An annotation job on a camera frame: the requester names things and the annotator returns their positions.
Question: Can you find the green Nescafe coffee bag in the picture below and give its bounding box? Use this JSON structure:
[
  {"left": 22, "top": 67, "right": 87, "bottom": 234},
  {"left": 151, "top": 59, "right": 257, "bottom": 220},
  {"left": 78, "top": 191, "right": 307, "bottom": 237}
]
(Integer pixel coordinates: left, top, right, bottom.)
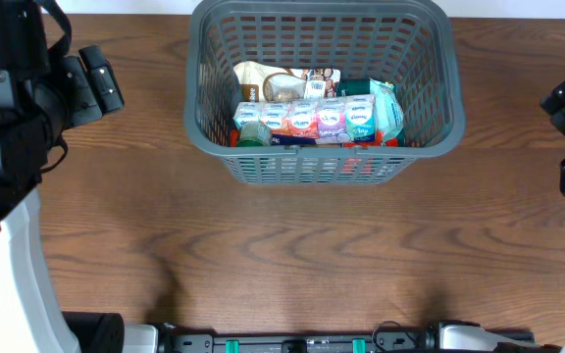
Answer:
[{"left": 337, "top": 78, "right": 405, "bottom": 147}]

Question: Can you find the black mounting rail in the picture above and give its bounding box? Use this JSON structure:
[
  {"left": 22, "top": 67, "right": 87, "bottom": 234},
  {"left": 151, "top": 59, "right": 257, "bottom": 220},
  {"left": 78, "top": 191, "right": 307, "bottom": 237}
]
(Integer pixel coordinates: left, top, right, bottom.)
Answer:
[{"left": 154, "top": 328, "right": 538, "bottom": 353}]

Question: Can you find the white tissue multipack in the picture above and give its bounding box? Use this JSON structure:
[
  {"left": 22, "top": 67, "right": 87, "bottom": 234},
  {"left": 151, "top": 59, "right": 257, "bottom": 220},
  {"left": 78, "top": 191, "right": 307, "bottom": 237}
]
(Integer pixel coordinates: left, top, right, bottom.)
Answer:
[{"left": 233, "top": 94, "right": 376, "bottom": 144}]

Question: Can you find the grey plastic lattice basket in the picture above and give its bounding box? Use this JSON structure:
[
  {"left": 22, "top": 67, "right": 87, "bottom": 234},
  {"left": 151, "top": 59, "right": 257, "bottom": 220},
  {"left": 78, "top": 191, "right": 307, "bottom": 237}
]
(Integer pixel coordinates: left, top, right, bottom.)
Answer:
[{"left": 183, "top": 0, "right": 466, "bottom": 184}]

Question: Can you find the pale green wipes packet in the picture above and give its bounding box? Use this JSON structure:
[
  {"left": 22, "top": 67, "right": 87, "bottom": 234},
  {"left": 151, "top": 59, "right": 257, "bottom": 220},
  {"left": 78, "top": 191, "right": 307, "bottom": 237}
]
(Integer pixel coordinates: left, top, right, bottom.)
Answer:
[{"left": 370, "top": 78, "right": 404, "bottom": 142}]

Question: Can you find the beige brown snack pouch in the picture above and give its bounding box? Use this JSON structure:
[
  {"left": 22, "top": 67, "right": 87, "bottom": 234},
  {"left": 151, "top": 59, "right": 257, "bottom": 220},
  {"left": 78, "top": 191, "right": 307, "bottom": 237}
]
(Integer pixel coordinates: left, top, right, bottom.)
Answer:
[{"left": 233, "top": 61, "right": 341, "bottom": 102}]

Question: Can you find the green lid jar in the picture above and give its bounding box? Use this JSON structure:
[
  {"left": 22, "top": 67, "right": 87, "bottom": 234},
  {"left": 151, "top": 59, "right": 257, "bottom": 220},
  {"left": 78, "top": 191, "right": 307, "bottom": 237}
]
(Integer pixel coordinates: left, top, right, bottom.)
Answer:
[{"left": 236, "top": 122, "right": 273, "bottom": 147}]

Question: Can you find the orange biscuit package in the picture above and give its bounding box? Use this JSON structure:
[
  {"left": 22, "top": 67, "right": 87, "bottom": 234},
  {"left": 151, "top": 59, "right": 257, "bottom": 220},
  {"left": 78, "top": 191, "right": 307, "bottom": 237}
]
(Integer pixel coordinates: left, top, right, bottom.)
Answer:
[{"left": 229, "top": 127, "right": 401, "bottom": 176}]

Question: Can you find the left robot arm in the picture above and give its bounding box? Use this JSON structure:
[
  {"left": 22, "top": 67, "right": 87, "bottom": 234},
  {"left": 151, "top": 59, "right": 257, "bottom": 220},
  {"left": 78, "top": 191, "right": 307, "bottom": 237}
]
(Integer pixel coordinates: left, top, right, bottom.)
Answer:
[{"left": 0, "top": 0, "right": 160, "bottom": 352}]

